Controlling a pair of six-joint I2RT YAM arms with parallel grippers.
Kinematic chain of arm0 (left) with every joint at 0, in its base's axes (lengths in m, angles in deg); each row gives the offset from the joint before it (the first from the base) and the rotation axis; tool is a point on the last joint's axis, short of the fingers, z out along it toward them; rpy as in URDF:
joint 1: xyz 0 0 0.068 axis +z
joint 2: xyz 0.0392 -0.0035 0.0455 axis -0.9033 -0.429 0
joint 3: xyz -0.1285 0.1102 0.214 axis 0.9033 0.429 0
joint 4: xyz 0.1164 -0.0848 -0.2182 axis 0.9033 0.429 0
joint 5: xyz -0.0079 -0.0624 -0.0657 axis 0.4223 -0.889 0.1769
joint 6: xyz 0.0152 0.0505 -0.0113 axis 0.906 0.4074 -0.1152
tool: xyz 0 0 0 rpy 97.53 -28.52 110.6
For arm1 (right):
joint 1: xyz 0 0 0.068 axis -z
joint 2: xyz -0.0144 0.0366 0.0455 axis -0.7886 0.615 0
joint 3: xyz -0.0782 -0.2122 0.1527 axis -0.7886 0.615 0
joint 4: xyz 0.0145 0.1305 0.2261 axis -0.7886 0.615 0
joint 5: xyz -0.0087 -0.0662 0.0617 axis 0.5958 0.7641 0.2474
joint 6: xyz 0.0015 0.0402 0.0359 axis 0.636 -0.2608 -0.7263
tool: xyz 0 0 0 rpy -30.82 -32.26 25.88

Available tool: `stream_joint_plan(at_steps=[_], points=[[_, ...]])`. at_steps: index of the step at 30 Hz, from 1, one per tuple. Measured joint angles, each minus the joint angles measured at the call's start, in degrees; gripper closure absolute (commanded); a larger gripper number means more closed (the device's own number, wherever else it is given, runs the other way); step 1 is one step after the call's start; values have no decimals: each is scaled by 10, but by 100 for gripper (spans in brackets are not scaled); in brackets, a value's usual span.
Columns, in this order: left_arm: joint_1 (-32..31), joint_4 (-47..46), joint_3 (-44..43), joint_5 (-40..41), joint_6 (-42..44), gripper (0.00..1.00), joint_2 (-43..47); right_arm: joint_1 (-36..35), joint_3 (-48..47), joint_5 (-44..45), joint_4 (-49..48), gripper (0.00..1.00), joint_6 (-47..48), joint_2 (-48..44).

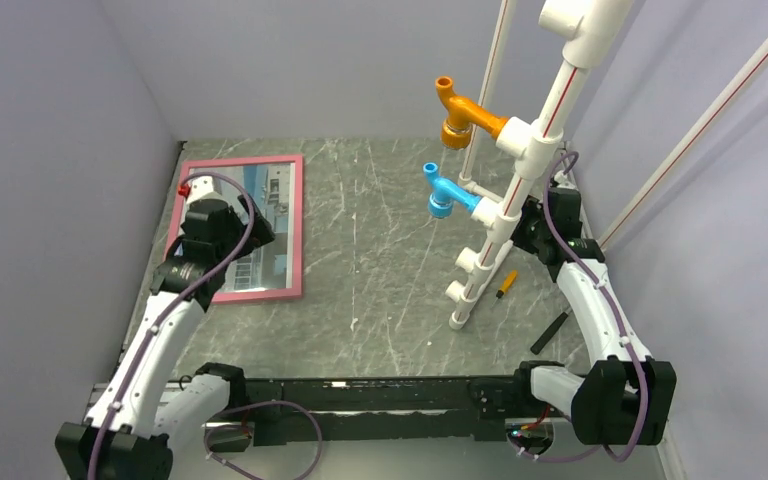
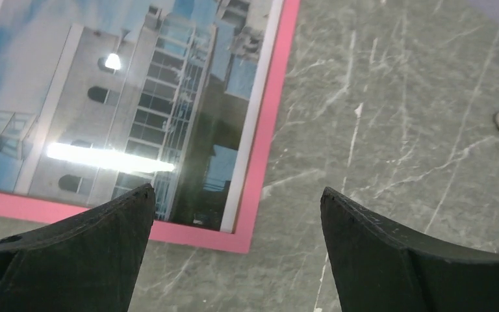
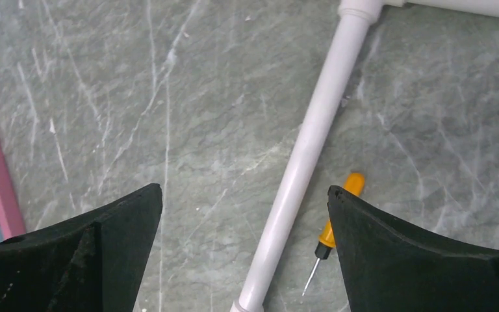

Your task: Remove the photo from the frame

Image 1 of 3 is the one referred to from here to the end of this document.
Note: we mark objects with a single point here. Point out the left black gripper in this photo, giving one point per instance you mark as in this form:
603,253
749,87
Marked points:
261,236

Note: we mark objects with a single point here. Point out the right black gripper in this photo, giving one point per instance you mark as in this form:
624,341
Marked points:
531,207

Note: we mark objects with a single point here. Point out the orange handled screwdriver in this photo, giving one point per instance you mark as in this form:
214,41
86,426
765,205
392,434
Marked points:
505,286

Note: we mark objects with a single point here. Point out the pink picture frame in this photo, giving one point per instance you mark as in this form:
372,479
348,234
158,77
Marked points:
275,184

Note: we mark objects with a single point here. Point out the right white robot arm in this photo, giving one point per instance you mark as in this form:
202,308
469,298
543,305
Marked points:
626,395

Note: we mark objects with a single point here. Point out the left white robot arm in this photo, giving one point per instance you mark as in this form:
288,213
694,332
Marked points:
129,433

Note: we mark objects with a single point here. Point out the blue pipe fitting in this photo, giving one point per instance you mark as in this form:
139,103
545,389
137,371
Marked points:
445,193

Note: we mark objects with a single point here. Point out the black flat bar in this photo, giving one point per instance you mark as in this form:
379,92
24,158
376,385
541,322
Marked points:
549,333

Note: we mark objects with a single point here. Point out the orange pipe fitting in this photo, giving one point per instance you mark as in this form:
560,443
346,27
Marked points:
462,116

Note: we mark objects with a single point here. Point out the white pvc pipe stand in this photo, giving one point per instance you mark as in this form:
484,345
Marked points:
589,29

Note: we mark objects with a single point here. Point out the white diagonal pipe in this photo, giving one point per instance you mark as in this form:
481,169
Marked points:
745,76

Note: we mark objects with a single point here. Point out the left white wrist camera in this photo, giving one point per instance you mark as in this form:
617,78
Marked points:
201,188

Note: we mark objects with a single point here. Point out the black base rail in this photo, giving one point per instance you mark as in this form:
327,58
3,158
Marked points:
274,412

